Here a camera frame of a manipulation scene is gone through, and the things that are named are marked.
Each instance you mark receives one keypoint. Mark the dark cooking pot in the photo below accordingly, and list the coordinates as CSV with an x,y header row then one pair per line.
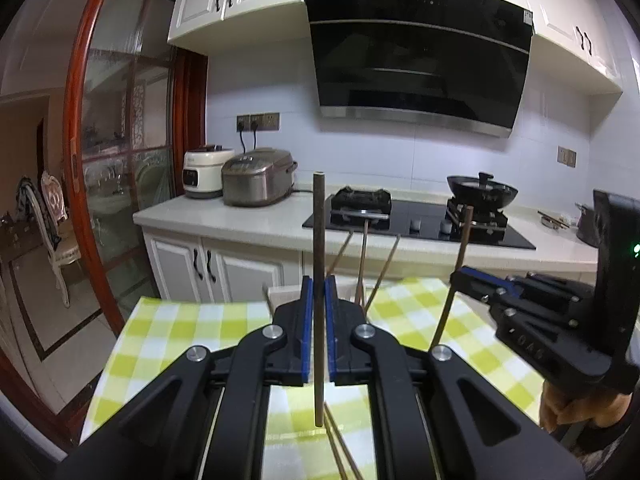
x,y
586,227

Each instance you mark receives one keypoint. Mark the red wooden glass sliding door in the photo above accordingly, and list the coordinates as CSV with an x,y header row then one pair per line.
x,y
72,160

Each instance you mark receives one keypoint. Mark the small dish with chopsticks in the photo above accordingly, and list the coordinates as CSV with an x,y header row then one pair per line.
x,y
552,221

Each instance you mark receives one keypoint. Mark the white kitchen base cabinet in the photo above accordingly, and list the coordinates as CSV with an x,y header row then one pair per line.
x,y
240,270

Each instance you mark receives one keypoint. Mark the black range hood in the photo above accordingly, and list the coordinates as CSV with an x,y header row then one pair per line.
x,y
420,60

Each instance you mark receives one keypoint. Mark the white rice cooker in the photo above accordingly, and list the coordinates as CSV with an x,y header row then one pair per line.
x,y
202,172

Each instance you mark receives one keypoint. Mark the brown chopstick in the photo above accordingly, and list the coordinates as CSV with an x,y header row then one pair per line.
x,y
318,220
337,450
385,265
363,260
462,245
350,452
340,255

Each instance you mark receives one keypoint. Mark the green white checkered tablecloth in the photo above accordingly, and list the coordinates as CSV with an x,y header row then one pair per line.
x,y
165,340

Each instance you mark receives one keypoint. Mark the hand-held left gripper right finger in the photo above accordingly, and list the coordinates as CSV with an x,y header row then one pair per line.
x,y
331,330

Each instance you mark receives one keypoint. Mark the dark cloth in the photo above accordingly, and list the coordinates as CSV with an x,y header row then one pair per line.
x,y
30,205

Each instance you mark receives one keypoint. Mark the silver rice cooker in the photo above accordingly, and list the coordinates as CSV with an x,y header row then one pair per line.
x,y
257,180

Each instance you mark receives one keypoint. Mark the white ornate dining chair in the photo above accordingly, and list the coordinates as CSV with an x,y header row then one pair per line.
x,y
57,240

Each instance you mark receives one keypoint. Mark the person's right hand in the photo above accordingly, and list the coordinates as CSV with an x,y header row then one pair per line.
x,y
600,410

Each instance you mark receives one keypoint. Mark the small wall socket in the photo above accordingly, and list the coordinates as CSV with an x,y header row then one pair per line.
x,y
567,156

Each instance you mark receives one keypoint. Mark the triple wall socket panel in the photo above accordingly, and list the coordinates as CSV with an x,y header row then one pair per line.
x,y
257,122

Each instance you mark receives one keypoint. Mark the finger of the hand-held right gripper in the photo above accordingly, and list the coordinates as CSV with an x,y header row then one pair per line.
x,y
550,345
560,292

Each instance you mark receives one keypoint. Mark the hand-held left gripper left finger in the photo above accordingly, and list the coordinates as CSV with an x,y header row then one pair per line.
x,y
306,330

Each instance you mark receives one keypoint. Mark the black gas hob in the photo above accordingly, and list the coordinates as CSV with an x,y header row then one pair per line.
x,y
415,225

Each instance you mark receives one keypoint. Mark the white perforated plastic basket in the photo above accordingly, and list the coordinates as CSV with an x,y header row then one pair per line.
x,y
285,297

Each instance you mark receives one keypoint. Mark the black wok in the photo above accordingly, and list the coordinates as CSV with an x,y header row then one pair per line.
x,y
482,191

